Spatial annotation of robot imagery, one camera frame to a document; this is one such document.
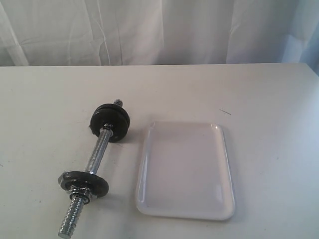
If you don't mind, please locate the black weight plate nut end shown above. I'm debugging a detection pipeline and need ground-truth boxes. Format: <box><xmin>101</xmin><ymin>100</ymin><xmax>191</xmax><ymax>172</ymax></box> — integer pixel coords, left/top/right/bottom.
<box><xmin>58</xmin><ymin>171</ymin><xmax>109</xmax><ymax>198</ymax></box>

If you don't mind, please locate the white rectangular plastic tray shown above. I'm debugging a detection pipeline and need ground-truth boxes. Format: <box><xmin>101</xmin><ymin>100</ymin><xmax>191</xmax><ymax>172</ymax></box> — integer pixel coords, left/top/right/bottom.
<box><xmin>135</xmin><ymin>121</ymin><xmax>235</xmax><ymax>221</ymax></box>

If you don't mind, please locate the white backdrop curtain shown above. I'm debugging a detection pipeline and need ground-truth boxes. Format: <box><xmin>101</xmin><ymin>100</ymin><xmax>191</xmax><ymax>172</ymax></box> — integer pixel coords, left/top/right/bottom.
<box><xmin>0</xmin><ymin>0</ymin><xmax>319</xmax><ymax>72</ymax></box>

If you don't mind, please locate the chrome hex collar nut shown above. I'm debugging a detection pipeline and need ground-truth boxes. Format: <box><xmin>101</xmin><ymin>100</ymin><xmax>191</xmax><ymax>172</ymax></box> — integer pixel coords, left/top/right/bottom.
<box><xmin>69</xmin><ymin>187</ymin><xmax>97</xmax><ymax>205</ymax></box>

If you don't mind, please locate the black weight plate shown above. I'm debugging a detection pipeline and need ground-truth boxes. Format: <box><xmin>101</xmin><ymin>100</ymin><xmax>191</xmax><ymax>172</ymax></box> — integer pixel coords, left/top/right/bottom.
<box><xmin>94</xmin><ymin>103</ymin><xmax>130</xmax><ymax>125</ymax></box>

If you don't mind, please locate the chrome threaded dumbbell bar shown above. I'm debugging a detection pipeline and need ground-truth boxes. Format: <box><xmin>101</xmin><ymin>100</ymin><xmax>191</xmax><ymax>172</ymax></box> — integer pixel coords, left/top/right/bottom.
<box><xmin>58</xmin><ymin>99</ymin><xmax>123</xmax><ymax>239</ymax></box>

